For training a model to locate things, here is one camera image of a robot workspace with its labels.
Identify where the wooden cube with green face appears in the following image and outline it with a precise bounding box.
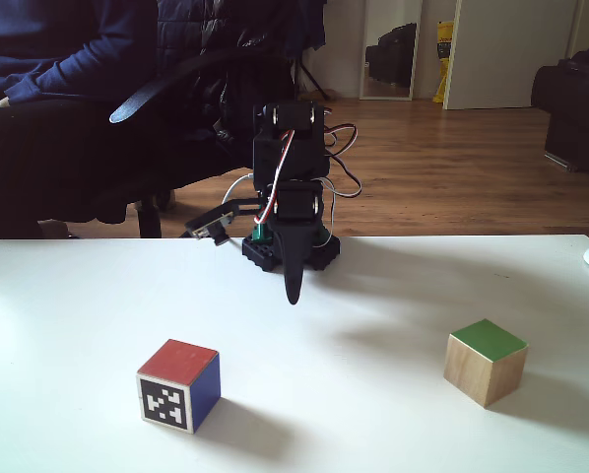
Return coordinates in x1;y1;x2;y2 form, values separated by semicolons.
442;318;530;409

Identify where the red blue cube with marker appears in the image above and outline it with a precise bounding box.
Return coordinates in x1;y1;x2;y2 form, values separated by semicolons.
135;338;223;436

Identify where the black tripod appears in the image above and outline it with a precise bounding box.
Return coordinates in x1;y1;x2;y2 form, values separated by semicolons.
296;51;333;102

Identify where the dark puffer jacket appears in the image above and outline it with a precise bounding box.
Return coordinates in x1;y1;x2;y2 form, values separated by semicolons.
155;0;328;149

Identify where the black office chair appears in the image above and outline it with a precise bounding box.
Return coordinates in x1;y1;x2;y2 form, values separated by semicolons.
107;46;298;240

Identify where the yellow bag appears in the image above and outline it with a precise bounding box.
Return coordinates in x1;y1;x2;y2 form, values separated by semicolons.
431;20;456;104

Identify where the white door panel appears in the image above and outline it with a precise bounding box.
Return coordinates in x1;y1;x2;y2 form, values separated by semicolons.
441;0;580;111

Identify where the person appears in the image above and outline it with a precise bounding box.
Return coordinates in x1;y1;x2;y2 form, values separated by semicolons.
0;0;161;238

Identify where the black sofa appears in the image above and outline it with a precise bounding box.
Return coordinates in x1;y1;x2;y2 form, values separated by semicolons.
530;40;589;187

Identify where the red white black servo cable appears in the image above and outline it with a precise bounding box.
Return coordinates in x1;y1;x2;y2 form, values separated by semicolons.
254;128;296;224

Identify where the servo cable loop bundle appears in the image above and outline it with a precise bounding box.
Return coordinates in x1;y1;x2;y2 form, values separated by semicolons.
322;107;364;201

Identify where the white usb cable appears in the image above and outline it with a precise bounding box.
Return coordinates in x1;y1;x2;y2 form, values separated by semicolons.
222;171;256;208

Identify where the black camera module on bracket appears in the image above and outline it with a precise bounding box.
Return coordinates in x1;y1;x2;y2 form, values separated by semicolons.
184;196;262;247

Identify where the standing mirror with white frame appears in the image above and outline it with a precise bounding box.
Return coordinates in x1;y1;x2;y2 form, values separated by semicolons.
359;0;424;102

